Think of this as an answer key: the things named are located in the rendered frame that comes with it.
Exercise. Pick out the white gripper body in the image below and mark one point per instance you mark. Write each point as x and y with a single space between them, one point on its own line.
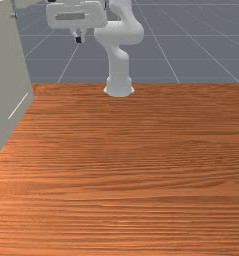
76 15

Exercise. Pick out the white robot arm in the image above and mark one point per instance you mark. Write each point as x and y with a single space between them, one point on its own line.
119 66

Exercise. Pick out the pale grey cabinet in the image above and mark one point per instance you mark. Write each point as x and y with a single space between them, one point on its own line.
6 83

